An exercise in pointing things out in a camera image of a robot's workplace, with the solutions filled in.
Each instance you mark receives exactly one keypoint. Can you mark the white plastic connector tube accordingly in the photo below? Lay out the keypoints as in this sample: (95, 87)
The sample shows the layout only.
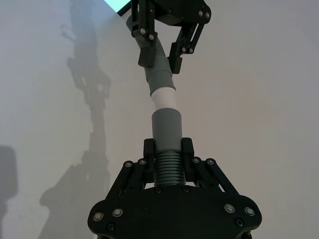
(165, 99)

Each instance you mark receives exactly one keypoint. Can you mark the bright pale light panel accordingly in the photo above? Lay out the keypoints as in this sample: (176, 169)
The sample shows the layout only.
(115, 4)

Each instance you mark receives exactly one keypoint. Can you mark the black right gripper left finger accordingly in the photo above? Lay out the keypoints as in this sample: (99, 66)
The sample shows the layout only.
(133, 174)

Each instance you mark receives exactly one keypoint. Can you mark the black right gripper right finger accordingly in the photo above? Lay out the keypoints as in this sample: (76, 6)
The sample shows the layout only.
(207, 174)

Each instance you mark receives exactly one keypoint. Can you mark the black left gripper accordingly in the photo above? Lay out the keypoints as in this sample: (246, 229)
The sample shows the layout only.
(179, 11)

